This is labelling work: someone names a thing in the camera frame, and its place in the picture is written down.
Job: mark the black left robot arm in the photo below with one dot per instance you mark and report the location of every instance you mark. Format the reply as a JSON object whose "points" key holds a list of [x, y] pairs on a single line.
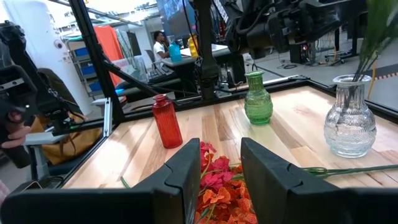
{"points": [[205, 31]]}

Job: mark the person's hand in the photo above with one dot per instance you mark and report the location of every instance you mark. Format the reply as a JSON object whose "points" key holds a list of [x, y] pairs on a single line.
{"points": [[15, 137]]}

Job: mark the person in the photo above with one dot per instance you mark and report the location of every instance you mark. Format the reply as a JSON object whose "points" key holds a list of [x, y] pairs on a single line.
{"points": [[159, 49]]}

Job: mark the blue jug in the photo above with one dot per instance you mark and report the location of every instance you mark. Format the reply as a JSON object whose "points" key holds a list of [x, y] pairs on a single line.
{"points": [[175, 53]]}

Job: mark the yellow jug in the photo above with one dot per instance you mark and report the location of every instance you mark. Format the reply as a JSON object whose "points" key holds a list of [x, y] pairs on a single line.
{"points": [[192, 48]]}

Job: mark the orange artificial flower bunch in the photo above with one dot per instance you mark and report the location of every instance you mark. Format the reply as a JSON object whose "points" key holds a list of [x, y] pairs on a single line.
{"points": [[217, 196], [236, 214]]}

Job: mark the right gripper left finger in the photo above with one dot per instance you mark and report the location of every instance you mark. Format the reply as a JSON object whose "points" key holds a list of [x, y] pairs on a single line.
{"points": [[161, 202]]}

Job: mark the grey metal stand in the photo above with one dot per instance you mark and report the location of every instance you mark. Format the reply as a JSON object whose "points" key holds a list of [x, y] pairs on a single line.
{"points": [[40, 155]]}

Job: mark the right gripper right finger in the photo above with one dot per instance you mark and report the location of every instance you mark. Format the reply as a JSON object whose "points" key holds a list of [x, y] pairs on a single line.
{"points": [[280, 199]]}

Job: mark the office chair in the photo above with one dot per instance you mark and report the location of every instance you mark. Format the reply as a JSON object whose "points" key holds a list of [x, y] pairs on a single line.
{"points": [[150, 57]]}

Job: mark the black computer tower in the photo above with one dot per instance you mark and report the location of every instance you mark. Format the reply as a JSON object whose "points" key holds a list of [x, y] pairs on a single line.
{"points": [[297, 54]]}

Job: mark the dark jacket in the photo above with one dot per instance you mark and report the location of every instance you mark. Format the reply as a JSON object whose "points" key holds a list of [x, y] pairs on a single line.
{"points": [[62, 87]]}

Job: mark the black mat with hazard edge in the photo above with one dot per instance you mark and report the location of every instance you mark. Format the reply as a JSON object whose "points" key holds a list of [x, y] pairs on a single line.
{"points": [[388, 71]]}

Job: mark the large display screen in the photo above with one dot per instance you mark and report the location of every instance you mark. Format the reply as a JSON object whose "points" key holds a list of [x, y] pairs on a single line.
{"points": [[174, 18]]}

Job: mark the pink-red artificial flower bunch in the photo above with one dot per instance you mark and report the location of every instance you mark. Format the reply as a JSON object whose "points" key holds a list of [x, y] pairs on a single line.
{"points": [[217, 179], [377, 28]]}

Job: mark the red ribbed glass vase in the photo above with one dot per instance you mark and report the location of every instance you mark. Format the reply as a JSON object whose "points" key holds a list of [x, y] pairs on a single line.
{"points": [[168, 124]]}

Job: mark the silver aluminium extrusion bracket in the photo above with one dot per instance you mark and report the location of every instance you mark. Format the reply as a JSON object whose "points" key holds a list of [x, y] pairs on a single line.
{"points": [[108, 118]]}

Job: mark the tan bag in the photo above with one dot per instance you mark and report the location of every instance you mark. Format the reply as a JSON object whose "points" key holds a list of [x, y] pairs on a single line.
{"points": [[81, 140]]}

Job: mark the shelf with blue bins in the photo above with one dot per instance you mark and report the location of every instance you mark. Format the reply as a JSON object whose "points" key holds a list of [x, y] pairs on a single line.
{"points": [[82, 70]]}

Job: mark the orange cloth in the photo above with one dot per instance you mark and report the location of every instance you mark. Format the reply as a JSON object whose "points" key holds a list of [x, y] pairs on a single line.
{"points": [[109, 43]]}

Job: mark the white desk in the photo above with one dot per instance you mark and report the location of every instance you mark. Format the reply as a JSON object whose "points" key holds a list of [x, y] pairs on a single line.
{"points": [[220, 49]]}

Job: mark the black metal rig frame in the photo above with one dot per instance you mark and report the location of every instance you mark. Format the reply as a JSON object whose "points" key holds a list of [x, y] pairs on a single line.
{"points": [[93, 46]]}

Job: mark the red artificial tulip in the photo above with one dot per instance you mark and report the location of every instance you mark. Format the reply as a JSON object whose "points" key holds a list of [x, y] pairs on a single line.
{"points": [[125, 183]]}

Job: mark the green textured glass vase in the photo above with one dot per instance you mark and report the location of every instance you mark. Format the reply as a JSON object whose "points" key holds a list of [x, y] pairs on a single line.
{"points": [[258, 105]]}

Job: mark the clear textured glass vase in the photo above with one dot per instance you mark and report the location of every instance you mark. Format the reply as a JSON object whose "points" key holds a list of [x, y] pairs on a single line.
{"points": [[349, 130]]}

